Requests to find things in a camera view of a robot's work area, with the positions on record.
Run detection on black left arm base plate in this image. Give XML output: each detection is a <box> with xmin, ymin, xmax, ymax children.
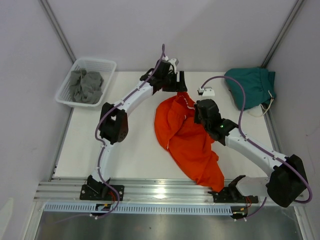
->
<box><xmin>79</xmin><ymin>184</ymin><xmax>117</xmax><ymax>201</ymax></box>

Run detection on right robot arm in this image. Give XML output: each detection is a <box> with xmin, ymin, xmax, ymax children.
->
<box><xmin>194</xmin><ymin>99</ymin><xmax>311</xmax><ymax>208</ymax></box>

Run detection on white plastic basket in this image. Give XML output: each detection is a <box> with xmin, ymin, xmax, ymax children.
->
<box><xmin>55</xmin><ymin>57</ymin><xmax>117</xmax><ymax>108</ymax></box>

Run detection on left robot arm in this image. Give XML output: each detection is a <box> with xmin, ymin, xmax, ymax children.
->
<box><xmin>79</xmin><ymin>57</ymin><xmax>188</xmax><ymax>201</ymax></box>

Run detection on orange shorts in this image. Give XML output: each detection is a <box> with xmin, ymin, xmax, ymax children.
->
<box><xmin>154</xmin><ymin>92</ymin><xmax>225</xmax><ymax>192</ymax></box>

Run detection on grey shorts in basket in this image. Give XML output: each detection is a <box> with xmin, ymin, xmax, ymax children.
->
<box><xmin>69</xmin><ymin>68</ymin><xmax>104</xmax><ymax>105</ymax></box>

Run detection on aluminium corner post left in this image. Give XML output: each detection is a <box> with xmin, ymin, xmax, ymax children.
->
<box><xmin>38</xmin><ymin>0</ymin><xmax>77</xmax><ymax>63</ymax></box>

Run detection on folded green shorts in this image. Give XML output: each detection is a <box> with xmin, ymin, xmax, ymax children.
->
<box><xmin>224</xmin><ymin>67</ymin><xmax>276</xmax><ymax>118</ymax></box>

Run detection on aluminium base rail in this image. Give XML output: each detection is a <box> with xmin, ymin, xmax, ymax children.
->
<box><xmin>33</xmin><ymin>178</ymin><xmax>218</xmax><ymax>205</ymax></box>

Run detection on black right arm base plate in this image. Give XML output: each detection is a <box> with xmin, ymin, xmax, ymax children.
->
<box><xmin>207</xmin><ymin>186</ymin><xmax>259</xmax><ymax>204</ymax></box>

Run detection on white slotted cable duct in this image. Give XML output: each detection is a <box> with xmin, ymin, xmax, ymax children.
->
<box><xmin>43</xmin><ymin>202</ymin><xmax>233</xmax><ymax>216</ymax></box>

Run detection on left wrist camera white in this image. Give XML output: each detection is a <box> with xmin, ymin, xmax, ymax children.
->
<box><xmin>164</xmin><ymin>56</ymin><xmax>179</xmax><ymax>74</ymax></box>

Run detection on aluminium corner post right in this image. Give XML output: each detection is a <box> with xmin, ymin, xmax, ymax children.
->
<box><xmin>260</xmin><ymin>0</ymin><xmax>307</xmax><ymax>69</ymax></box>

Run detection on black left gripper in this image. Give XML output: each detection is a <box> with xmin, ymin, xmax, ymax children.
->
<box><xmin>162</xmin><ymin>71</ymin><xmax>187</xmax><ymax>93</ymax></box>

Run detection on aluminium corner post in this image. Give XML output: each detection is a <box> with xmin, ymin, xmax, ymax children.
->
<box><xmin>38</xmin><ymin>0</ymin><xmax>77</xmax><ymax>63</ymax></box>
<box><xmin>260</xmin><ymin>0</ymin><xmax>307</xmax><ymax>69</ymax></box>

